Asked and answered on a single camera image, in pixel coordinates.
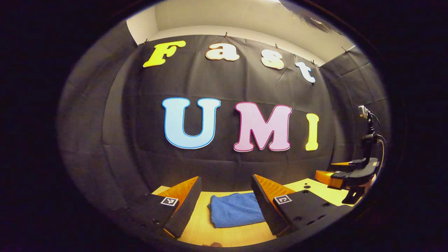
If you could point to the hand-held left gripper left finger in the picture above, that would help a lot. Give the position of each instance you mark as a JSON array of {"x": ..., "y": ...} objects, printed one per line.
[{"x": 187, "y": 204}]

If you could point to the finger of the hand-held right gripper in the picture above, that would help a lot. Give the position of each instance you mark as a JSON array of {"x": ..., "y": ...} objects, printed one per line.
[
  {"x": 323, "y": 177},
  {"x": 344, "y": 163}
]

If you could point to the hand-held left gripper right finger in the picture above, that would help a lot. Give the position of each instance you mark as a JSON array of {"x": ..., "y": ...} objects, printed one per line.
[{"x": 264, "y": 206}]

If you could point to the blue jacket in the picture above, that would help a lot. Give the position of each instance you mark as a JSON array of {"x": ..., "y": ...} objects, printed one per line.
[{"x": 238, "y": 210}]

